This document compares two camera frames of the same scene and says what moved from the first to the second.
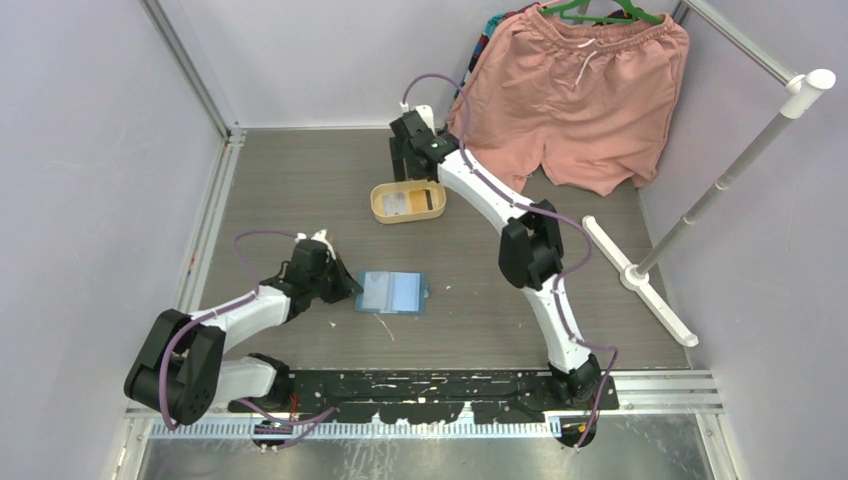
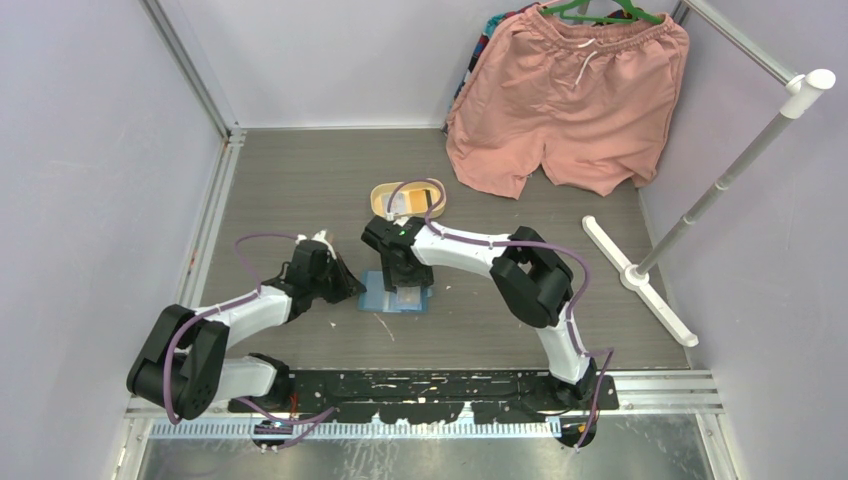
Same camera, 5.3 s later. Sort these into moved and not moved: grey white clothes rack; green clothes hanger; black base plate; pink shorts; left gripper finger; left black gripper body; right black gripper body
Moved: right black gripper body
Not moved: left black gripper body; pink shorts; black base plate; green clothes hanger; grey white clothes rack; left gripper finger
